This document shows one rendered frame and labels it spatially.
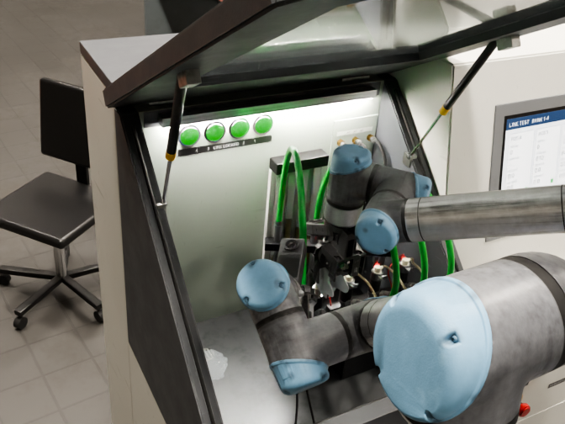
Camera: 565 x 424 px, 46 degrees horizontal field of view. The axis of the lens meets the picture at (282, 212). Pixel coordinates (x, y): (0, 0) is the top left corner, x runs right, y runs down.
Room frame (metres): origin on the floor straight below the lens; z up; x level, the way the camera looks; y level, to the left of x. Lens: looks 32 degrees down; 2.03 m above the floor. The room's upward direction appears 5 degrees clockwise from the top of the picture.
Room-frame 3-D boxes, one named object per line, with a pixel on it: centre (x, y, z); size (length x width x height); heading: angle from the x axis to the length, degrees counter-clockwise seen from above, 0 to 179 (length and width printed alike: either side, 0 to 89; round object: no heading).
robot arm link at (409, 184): (1.08, -0.21, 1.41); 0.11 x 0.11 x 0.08; 71
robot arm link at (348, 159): (1.13, -0.12, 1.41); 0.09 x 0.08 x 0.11; 71
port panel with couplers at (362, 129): (1.52, -0.17, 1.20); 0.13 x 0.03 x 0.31; 121
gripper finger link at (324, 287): (1.12, -0.11, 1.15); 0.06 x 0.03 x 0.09; 31
